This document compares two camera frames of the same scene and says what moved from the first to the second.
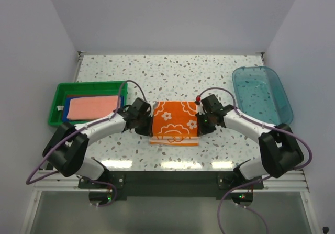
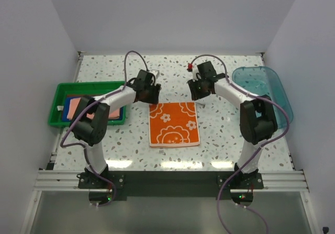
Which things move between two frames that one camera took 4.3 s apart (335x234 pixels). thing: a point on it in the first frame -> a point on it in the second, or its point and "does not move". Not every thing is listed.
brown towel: (72, 96) does not move
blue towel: (67, 101) does not move
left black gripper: (147, 131) -> (153, 99)
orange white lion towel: (175, 124) does not move
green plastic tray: (62, 89) does not move
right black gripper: (202, 129) -> (196, 95)
